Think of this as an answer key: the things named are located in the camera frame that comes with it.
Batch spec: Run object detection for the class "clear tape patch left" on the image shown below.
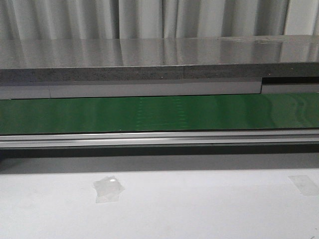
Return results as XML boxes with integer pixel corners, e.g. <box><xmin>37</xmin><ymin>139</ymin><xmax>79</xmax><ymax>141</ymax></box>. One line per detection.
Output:
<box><xmin>93</xmin><ymin>176</ymin><xmax>125</xmax><ymax>203</ymax></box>

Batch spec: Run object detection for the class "grey speckled stone countertop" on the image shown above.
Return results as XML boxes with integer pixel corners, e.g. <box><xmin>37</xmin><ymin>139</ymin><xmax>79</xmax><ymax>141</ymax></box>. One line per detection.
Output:
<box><xmin>0</xmin><ymin>35</ymin><xmax>319</xmax><ymax>85</ymax></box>

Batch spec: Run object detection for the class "green conveyor belt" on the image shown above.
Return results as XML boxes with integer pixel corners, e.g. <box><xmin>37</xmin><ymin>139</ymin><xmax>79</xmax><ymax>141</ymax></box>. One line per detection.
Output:
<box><xmin>0</xmin><ymin>93</ymin><xmax>319</xmax><ymax>135</ymax></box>

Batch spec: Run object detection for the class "grey cabinet front panel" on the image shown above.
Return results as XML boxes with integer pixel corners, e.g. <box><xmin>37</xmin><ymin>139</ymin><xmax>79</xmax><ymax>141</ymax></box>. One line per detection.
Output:
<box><xmin>0</xmin><ymin>77</ymin><xmax>319</xmax><ymax>100</ymax></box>

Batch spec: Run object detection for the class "clear tape strip right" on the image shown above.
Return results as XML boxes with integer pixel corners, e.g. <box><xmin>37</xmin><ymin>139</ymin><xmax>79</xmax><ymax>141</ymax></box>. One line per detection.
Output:
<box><xmin>289</xmin><ymin>175</ymin><xmax>319</xmax><ymax>196</ymax></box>

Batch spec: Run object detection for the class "white pleated curtain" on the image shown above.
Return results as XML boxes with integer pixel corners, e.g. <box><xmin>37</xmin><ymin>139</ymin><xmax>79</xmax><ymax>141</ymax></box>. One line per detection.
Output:
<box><xmin>0</xmin><ymin>0</ymin><xmax>319</xmax><ymax>40</ymax></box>

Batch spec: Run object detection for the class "aluminium conveyor side rail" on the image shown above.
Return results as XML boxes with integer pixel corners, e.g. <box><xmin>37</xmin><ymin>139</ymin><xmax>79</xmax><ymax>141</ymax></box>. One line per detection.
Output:
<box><xmin>0</xmin><ymin>129</ymin><xmax>319</xmax><ymax>148</ymax></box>

